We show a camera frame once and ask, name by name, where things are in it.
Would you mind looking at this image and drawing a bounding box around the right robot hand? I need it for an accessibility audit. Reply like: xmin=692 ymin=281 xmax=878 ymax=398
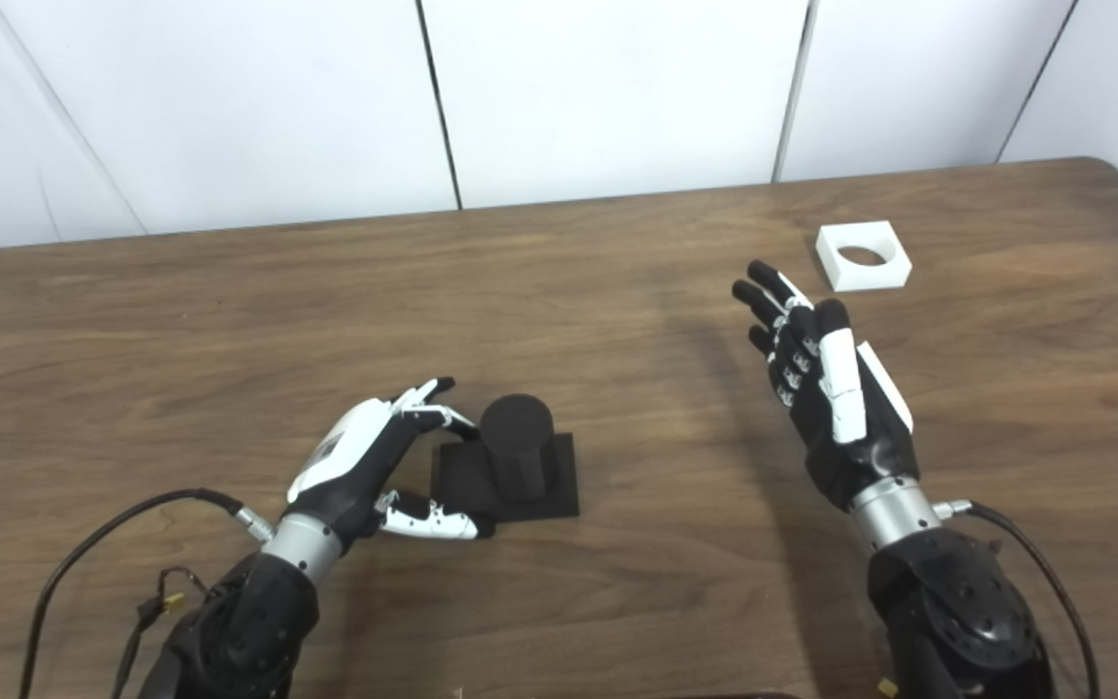
xmin=732 ymin=259 xmax=919 ymax=513

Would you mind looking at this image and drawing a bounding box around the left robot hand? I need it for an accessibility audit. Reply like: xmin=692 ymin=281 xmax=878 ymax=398
xmin=282 ymin=377 xmax=497 ymax=549

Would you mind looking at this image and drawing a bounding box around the white square piece with hole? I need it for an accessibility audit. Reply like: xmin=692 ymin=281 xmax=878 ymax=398
xmin=815 ymin=220 xmax=912 ymax=292

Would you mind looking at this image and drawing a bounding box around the black peg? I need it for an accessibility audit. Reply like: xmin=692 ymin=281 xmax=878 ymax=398
xmin=431 ymin=393 xmax=581 ymax=525

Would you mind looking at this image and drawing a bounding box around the thick black left wrist cable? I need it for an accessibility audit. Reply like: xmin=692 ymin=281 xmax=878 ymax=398
xmin=18 ymin=488 xmax=274 ymax=699

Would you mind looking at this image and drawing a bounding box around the thick black wrist cable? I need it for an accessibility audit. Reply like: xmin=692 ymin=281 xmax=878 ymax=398
xmin=936 ymin=499 xmax=1102 ymax=699
xmin=18 ymin=488 xmax=274 ymax=699

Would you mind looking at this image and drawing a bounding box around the thick black right wrist cable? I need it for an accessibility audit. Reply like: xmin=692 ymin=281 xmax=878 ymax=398
xmin=936 ymin=499 xmax=1102 ymax=699

